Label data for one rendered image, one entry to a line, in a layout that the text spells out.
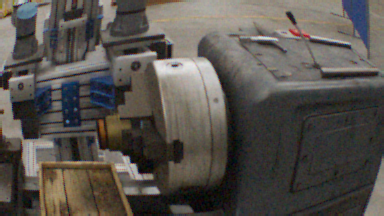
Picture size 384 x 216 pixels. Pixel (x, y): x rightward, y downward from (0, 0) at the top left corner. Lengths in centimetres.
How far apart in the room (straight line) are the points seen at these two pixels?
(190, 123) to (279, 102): 19
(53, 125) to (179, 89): 82
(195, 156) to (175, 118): 9
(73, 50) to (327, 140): 111
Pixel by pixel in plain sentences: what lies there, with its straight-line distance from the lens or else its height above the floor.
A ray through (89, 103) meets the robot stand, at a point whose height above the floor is 93.
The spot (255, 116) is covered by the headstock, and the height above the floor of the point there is 119.
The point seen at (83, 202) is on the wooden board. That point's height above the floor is 89.
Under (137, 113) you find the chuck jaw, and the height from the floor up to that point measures 112.
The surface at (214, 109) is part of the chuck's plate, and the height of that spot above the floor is 118.
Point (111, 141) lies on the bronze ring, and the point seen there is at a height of 108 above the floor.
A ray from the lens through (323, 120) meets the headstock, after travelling 118.
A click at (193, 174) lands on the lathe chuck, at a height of 104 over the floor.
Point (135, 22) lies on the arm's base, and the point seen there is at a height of 121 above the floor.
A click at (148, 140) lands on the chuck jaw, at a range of 114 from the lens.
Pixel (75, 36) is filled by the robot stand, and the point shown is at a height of 117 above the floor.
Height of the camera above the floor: 162
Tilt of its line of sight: 23 degrees down
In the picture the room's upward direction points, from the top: 1 degrees clockwise
